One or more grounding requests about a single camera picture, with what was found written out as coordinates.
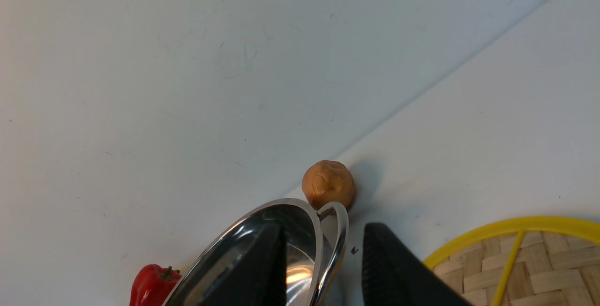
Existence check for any brown potato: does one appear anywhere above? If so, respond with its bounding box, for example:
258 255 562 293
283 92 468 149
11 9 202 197
301 159 357 210

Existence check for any stainless steel pot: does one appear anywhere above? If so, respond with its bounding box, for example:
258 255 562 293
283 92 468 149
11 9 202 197
164 198 349 306

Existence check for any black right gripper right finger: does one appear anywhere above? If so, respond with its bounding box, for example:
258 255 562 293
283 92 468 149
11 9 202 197
361 223 469 306

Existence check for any red bell pepper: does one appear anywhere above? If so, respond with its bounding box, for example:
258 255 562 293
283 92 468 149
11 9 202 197
129 264 182 306

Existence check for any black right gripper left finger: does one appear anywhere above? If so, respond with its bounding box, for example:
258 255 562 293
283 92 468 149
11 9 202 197
198 224 287 306

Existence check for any yellow woven steamer lid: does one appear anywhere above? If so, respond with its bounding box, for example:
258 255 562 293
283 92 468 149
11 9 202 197
424 216 600 306

